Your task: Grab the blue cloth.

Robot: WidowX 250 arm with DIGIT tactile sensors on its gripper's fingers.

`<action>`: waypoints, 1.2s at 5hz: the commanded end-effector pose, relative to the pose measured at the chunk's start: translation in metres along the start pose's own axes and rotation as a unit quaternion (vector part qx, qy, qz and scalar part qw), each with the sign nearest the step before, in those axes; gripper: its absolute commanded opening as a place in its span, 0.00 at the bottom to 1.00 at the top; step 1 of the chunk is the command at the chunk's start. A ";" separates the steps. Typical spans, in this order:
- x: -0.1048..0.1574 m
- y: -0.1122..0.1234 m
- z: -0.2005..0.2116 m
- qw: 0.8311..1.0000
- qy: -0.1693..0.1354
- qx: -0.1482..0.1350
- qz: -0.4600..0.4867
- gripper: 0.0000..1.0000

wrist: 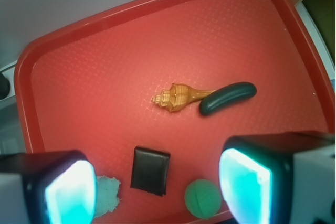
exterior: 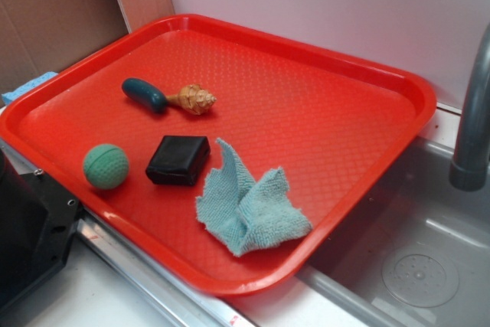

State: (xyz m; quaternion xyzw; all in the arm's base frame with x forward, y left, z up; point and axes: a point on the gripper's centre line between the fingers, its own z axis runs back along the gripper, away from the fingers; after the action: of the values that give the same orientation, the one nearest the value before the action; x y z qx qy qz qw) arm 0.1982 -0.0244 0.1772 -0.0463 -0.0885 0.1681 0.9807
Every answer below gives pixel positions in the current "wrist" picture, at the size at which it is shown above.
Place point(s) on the red plastic tray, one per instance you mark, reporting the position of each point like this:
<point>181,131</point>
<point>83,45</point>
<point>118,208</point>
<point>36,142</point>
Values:
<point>89,87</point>

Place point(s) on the brown spiral seashell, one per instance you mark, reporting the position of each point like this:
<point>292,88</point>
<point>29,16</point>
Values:
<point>178,96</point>

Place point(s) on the green ball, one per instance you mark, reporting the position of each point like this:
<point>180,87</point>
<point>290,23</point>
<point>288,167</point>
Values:
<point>202,198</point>

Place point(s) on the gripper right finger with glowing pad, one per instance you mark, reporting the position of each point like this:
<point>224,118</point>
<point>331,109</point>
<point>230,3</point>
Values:
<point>279,178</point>

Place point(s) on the light blue cloth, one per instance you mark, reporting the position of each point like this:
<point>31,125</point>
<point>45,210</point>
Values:
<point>107,195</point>

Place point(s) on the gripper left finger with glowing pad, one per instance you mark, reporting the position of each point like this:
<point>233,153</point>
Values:
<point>47,187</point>

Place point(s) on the black leather wallet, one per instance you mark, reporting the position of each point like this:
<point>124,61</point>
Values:
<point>149,170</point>

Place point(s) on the dark green toy cucumber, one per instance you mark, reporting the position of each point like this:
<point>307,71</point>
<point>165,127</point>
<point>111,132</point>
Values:
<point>227,96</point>

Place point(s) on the black knob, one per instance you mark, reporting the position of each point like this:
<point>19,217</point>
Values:
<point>4,87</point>

